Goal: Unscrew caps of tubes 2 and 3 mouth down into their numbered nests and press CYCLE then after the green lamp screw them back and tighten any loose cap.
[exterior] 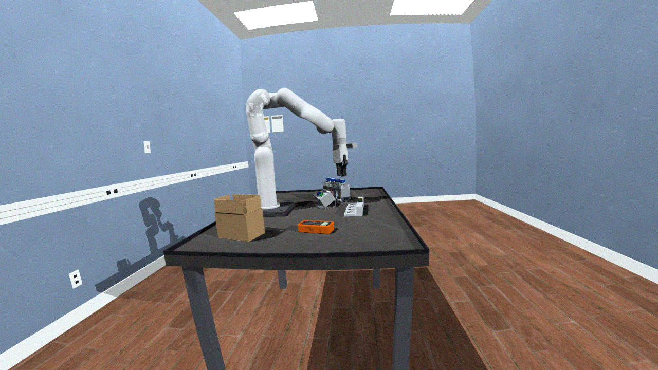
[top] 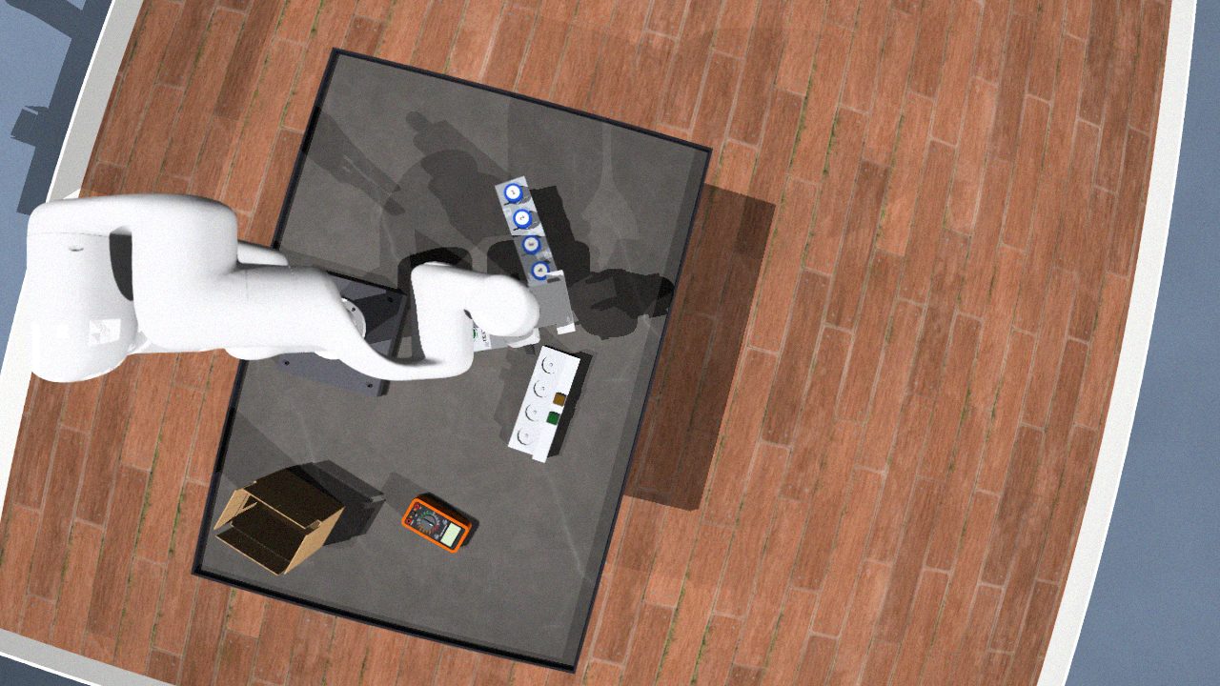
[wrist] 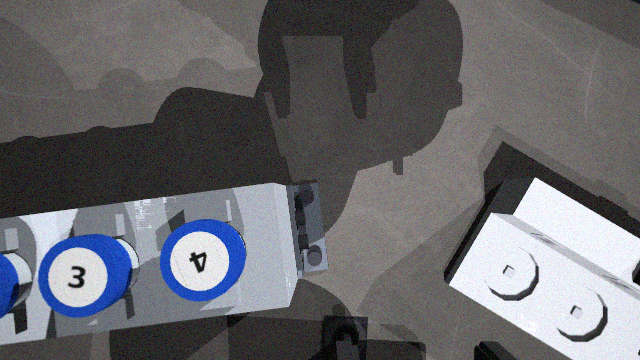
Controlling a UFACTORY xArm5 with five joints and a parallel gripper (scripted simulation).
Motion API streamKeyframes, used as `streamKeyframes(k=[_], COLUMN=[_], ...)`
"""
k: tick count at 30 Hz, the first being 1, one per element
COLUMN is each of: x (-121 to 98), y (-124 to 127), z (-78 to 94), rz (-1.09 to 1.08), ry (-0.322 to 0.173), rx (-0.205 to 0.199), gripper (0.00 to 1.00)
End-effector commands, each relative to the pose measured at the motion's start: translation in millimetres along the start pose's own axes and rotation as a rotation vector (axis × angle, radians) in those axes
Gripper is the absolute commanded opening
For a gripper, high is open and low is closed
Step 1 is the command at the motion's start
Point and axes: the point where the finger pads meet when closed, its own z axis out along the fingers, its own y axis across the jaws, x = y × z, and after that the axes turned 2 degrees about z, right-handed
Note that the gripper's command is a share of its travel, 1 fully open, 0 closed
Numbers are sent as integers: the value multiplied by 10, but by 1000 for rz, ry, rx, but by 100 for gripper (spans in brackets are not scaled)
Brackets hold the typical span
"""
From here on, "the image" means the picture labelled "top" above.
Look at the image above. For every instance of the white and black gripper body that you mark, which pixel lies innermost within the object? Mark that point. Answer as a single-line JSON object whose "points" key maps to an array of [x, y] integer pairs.
{"points": [[529, 338]]}

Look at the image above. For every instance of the orange digital multimeter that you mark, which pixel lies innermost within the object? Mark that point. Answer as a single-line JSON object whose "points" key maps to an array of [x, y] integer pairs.
{"points": [[436, 523]]}

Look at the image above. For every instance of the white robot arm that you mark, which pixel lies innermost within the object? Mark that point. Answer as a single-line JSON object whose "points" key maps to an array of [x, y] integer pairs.
{"points": [[192, 291]]}

